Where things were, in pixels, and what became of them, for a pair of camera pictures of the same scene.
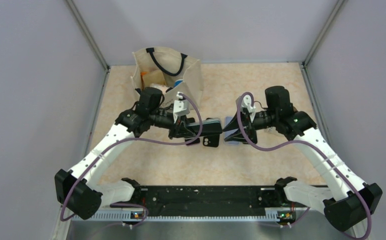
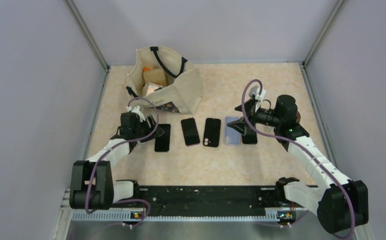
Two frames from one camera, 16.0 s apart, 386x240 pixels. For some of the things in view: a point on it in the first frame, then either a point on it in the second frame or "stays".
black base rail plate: [202, 201] stays
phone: [228, 119] stays
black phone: [209, 126] -> [162, 142]
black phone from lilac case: [251, 134] stays
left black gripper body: [166, 120] -> [141, 128]
